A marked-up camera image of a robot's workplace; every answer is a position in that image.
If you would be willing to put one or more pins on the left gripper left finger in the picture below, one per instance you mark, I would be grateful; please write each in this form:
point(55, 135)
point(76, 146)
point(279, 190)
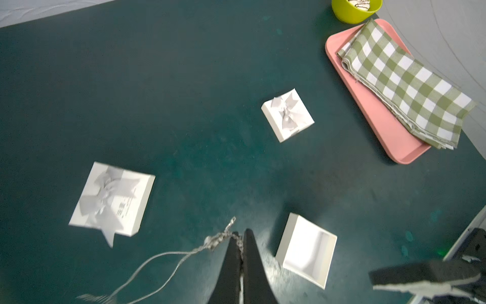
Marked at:
point(228, 284)

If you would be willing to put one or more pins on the pink tray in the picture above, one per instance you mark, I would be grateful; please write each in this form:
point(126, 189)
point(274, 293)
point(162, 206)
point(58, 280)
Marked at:
point(401, 146)

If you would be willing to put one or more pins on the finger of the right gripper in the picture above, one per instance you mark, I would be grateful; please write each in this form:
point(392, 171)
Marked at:
point(432, 279)

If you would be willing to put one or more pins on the white jewelry box base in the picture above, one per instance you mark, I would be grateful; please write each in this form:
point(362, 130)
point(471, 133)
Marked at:
point(306, 250)

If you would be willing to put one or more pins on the green checkered cloth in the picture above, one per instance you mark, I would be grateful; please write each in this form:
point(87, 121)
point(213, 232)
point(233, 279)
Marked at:
point(429, 107)

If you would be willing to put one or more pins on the white closed jewelry box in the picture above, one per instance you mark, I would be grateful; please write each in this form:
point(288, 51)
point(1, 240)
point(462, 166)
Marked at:
point(287, 115)

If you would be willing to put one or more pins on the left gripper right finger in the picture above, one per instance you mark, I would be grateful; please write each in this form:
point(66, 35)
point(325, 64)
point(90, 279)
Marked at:
point(256, 288)

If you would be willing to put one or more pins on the green bowl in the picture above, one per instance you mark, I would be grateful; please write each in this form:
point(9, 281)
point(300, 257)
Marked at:
point(355, 12)

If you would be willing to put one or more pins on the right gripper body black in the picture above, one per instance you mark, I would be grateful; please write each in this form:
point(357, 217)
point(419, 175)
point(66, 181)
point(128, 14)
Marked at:
point(469, 247)

